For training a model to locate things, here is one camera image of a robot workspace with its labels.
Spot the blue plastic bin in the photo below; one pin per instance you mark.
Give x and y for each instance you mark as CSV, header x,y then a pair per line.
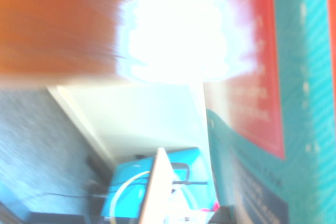
x,y
126,182

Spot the pale flat board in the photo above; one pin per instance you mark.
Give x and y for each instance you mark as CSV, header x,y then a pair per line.
x,y
156,182

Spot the teal and red paperback book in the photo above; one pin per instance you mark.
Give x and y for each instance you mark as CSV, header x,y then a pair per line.
x,y
302,103

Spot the wooden bookshelf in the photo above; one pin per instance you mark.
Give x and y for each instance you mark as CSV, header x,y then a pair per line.
x,y
52,24

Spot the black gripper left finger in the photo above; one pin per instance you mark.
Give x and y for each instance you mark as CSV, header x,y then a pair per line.
x,y
223,216

